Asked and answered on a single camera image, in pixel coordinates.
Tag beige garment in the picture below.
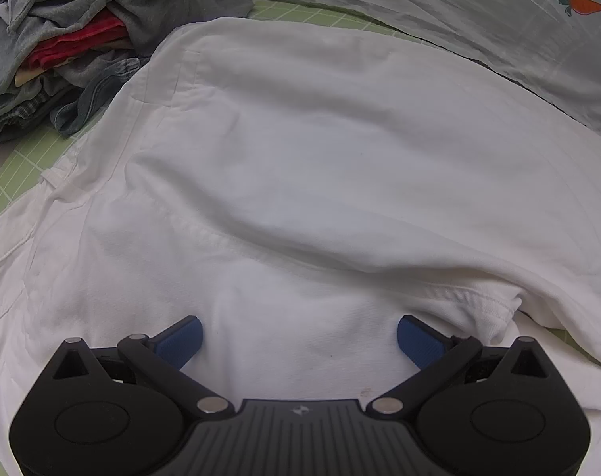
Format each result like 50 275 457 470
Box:
13 57 78 88

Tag white shirt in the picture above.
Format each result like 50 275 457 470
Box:
0 16 601 476

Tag red plaid garment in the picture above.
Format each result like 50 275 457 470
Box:
20 14 132 73

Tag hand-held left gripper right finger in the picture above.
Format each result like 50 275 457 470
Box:
366 314 563 420

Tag grey carrot printed sheet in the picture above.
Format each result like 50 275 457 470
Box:
226 0 601 148

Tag blue plaid shirt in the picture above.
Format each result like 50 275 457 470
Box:
0 86 59 136

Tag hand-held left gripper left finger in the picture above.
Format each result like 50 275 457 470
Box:
41 314 236 420

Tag blue denim jeans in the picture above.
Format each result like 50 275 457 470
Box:
50 57 143 137

